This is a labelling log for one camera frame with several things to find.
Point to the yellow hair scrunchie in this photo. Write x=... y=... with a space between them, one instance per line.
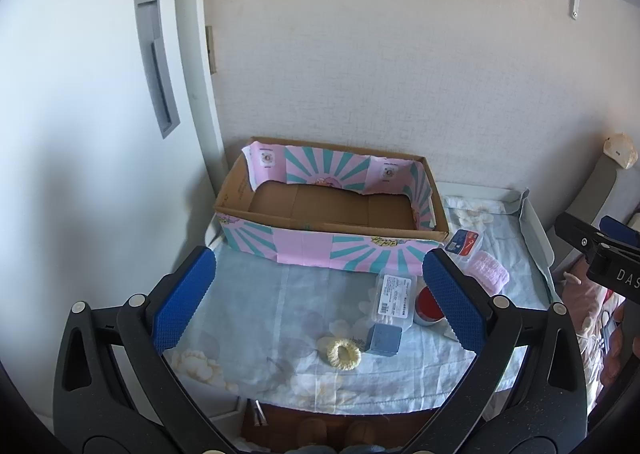
x=330 y=353

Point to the small blue cube box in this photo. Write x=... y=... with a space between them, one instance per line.
x=385 y=339

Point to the clear dental floss box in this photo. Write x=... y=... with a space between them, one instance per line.
x=462 y=241

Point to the beige shell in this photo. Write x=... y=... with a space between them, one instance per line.
x=620 y=149

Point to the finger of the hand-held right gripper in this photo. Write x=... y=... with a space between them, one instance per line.
x=622 y=233
x=575 y=231

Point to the grey upholstered furniture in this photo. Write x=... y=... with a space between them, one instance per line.
x=600 y=184

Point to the pink floral bedding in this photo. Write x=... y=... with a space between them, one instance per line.
x=585 y=304

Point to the white sliding door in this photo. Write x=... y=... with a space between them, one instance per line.
x=75 y=134

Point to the red lid jar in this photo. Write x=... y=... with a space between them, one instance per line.
x=427 y=306

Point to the clear cotton swab box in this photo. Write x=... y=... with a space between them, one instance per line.
x=390 y=299

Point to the pale blue floral sheet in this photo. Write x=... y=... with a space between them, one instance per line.
x=280 y=314

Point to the brown fuzzy slipper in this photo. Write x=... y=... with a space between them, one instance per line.
x=312 y=431
x=362 y=434

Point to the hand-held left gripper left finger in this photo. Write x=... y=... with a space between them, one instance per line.
x=182 y=294

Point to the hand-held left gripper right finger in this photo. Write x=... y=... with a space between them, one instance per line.
x=452 y=299

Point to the printed cardboard box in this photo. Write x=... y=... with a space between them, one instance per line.
x=240 y=194

